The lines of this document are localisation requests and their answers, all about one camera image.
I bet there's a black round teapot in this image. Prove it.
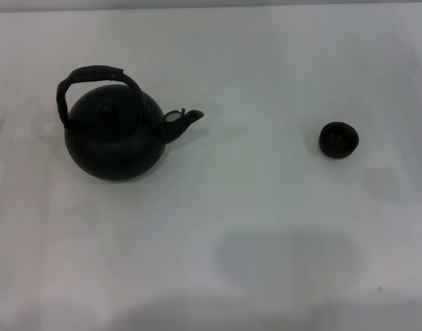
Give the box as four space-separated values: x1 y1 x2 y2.
54 63 205 181

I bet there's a small dark brown teacup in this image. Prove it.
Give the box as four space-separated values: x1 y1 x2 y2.
318 121 360 158

